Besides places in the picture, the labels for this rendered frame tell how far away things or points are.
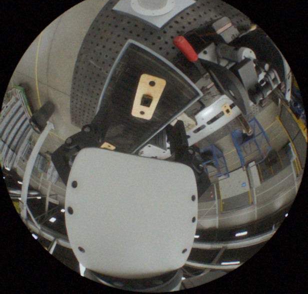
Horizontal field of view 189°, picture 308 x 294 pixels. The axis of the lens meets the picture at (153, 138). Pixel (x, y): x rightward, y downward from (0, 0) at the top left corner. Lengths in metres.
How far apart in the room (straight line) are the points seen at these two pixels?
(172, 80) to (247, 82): 0.16
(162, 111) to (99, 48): 0.61
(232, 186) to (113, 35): 8.55
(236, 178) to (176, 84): 8.16
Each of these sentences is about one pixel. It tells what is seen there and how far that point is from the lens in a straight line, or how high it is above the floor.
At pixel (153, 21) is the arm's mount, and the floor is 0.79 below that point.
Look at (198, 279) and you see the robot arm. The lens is 0.16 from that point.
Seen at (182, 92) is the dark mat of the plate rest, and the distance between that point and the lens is 0.16.
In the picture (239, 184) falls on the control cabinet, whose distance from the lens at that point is 8.19.
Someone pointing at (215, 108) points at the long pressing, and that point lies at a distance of 0.43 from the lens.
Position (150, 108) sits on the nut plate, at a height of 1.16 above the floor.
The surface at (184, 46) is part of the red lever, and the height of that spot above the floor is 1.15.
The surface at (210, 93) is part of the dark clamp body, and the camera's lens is 0.28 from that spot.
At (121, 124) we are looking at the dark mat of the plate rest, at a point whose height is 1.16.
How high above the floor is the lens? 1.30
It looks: 37 degrees down
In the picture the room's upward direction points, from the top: 178 degrees counter-clockwise
